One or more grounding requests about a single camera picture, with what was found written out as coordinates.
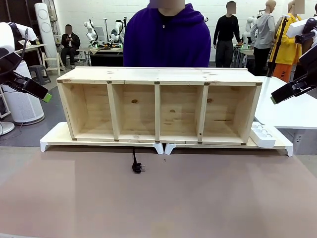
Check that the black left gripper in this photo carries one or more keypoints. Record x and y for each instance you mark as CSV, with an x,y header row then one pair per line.
x,y
10,62

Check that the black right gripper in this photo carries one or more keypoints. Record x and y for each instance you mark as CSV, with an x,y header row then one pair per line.
x,y
308,84

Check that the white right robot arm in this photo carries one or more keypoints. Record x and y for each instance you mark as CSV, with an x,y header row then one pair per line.
x,y
297,27

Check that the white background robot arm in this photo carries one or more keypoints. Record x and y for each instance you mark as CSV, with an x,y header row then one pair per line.
x,y
248,27
90,31
117,31

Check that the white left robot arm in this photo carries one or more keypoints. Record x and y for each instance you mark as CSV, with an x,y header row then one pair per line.
x,y
7,34

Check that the grey plastic stool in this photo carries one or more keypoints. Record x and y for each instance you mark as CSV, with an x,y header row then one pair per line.
x,y
39,73

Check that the white side table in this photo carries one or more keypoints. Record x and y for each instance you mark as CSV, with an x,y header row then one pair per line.
x,y
292,111

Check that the white cylindrical air purifier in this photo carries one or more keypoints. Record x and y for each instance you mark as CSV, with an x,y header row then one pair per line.
x,y
22,104

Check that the wooden step stool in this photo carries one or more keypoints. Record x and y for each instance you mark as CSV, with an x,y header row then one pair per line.
x,y
53,63

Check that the wooden background table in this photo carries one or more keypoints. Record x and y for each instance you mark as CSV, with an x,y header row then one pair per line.
x,y
32,47

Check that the mannequin in yellow jacket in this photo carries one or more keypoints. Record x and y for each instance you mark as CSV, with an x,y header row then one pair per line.
x,y
288,49

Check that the white power strip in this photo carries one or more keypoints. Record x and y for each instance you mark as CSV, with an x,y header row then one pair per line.
x,y
265,138

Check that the wooden riser with white legs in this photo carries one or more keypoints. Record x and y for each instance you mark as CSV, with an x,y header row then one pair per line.
x,y
282,143
62,135

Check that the round white fan base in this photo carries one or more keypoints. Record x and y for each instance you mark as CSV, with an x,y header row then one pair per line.
x,y
5,129

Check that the black tripod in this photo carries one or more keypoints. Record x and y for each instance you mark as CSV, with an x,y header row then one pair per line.
x,y
278,42

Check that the white tower air conditioner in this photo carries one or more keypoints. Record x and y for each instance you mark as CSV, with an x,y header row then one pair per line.
x,y
45,32

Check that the seated person in dark clothes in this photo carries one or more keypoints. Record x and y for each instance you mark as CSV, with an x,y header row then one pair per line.
x,y
70,41

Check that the mannequin in grey hoodie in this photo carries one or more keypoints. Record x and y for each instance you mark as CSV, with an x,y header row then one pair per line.
x,y
263,32

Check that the standing person in black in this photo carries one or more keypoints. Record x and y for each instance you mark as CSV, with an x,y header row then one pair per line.
x,y
226,29

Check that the four-compartment wooden shelf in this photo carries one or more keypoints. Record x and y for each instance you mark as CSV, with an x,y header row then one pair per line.
x,y
158,74

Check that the person in purple hoodie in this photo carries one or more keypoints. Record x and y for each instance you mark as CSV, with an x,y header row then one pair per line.
x,y
166,37

